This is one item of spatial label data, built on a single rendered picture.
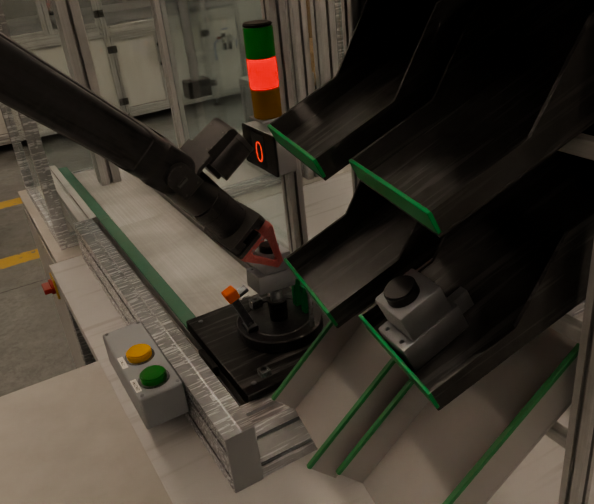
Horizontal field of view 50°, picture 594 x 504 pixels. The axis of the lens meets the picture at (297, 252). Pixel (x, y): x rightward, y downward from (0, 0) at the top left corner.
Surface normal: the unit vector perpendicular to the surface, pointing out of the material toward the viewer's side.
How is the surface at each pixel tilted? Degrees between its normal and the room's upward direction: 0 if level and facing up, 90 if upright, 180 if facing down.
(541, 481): 0
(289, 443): 90
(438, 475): 45
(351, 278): 25
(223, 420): 0
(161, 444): 0
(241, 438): 90
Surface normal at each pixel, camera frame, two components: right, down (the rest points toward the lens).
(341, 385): -0.73, -0.45
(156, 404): 0.50, 0.36
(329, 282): -0.48, -0.70
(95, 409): -0.10, -0.88
